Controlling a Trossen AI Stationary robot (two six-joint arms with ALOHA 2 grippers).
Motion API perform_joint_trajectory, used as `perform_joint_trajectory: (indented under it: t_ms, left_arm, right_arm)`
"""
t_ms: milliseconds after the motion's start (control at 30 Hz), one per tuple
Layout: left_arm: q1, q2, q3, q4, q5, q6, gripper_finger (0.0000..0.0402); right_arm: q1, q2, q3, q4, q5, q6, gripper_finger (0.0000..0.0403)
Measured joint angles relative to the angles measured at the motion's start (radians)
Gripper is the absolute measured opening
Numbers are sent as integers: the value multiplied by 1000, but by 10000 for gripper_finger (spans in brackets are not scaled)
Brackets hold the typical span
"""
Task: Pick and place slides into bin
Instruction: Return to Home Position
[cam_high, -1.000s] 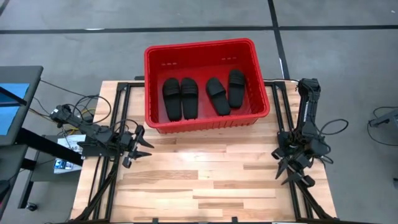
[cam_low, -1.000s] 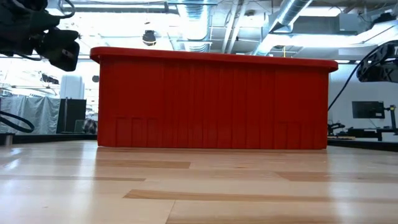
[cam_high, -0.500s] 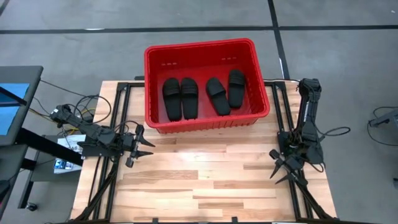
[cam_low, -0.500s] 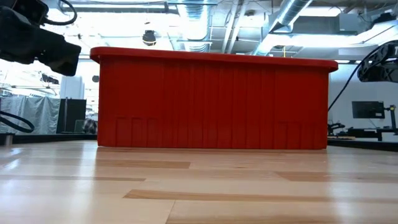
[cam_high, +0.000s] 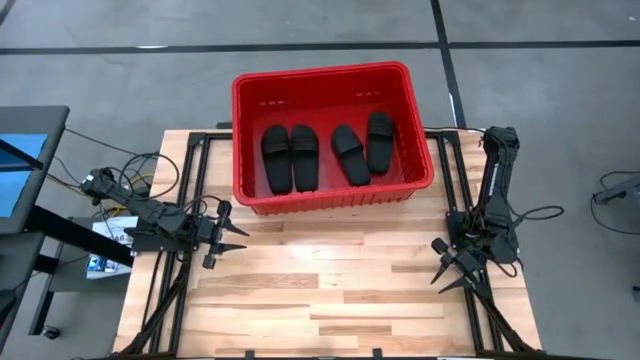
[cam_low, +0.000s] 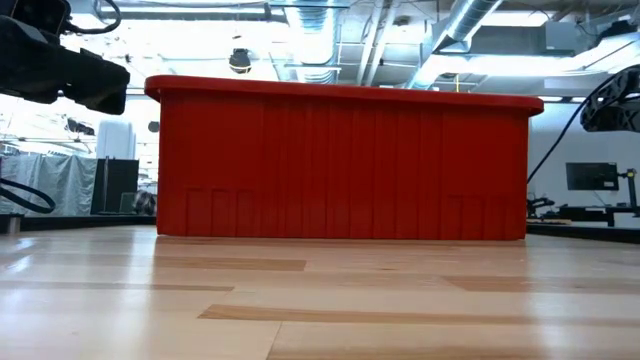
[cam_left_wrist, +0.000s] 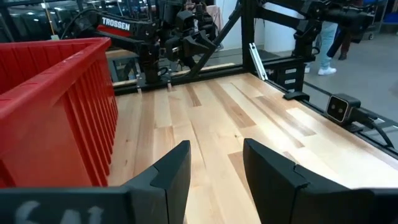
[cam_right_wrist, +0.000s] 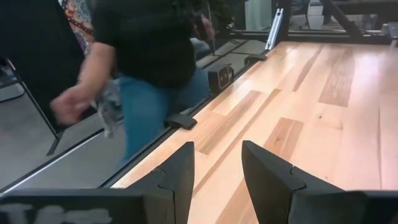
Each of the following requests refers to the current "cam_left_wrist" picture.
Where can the person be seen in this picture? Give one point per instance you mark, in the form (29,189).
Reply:
(326,46)
(345,46)

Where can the red plastic bin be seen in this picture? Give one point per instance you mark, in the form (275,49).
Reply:
(46,124)

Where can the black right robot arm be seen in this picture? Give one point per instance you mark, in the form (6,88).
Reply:
(130,28)

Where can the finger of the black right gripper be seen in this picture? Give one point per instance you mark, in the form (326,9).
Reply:
(174,49)
(199,46)

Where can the black table-level camera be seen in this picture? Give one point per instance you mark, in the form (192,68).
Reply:
(337,109)

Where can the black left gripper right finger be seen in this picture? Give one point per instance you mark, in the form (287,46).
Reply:
(311,205)

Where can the dark plastic sheeting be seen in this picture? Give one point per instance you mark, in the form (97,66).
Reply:
(31,21)

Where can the black control box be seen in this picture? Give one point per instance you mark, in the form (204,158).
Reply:
(287,76)

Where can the white metal bracket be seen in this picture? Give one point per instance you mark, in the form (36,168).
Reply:
(258,62)

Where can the black frame foot clamp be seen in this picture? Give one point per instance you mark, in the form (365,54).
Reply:
(295,96)

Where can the pink cloth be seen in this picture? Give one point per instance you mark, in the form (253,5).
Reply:
(214,15)

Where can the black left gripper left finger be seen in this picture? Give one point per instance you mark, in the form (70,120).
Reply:
(93,205)

